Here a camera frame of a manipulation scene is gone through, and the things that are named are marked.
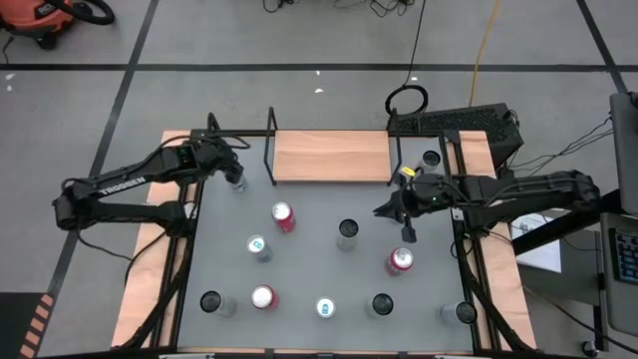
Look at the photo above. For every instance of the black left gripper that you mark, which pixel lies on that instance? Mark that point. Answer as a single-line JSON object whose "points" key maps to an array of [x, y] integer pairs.
{"points": [[219, 155]]}

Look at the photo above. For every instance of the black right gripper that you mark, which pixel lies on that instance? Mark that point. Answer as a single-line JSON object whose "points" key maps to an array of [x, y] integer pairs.
{"points": [[428, 194]]}

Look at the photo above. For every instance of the white can black top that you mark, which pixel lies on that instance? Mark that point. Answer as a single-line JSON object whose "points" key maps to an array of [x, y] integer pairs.
{"points": [[211, 301], [466, 312], [240, 185], [430, 158], [382, 304]]}

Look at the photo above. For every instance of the silver can black top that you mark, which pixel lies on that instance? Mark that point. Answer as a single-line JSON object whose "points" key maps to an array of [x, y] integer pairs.
{"points": [[348, 228]]}

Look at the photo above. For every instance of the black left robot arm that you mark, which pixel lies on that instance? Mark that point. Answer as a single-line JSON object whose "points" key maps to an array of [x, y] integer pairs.
{"points": [[119, 184]]}

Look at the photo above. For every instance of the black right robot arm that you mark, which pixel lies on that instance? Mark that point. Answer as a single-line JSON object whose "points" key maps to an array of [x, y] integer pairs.
{"points": [[523, 192]]}

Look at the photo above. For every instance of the wooden shelf board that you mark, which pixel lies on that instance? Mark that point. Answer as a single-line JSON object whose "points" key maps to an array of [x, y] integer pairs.
{"points": [[329, 154]]}

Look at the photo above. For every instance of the red soda can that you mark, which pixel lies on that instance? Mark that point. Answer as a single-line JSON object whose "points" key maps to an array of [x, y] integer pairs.
{"points": [[262, 297], [283, 214], [401, 258]]}

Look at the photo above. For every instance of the silver blue energy drink can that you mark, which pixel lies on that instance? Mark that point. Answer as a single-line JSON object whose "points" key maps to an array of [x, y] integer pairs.
{"points": [[325, 307], [256, 245]]}

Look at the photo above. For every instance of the white paper sheet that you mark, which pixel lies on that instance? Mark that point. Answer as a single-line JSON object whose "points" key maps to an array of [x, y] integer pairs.
{"points": [[541, 254]]}

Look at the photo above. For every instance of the black stand beam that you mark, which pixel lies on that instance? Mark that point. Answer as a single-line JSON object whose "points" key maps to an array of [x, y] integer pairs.
{"points": [[563, 224]]}

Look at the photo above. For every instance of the black caster wheel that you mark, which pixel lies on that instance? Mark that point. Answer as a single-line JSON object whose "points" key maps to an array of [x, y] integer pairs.
{"points": [[589, 348]]}

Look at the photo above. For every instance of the grey monitor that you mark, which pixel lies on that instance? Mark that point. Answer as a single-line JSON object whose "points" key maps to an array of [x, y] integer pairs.
{"points": [[625, 149]]}

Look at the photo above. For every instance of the grey console with keyboard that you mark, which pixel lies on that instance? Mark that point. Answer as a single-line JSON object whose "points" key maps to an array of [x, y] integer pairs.
{"points": [[618, 309]]}

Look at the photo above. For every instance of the orange shop vacuum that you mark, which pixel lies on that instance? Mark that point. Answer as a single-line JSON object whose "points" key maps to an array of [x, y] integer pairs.
{"points": [[35, 15]]}

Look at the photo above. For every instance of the black mat orange stripes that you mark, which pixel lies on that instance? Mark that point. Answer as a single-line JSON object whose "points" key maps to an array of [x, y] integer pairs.
{"points": [[15, 324]]}

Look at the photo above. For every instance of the black metal shelf frame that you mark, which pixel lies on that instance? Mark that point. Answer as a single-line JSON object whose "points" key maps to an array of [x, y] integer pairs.
{"points": [[397, 149], [267, 159]]}

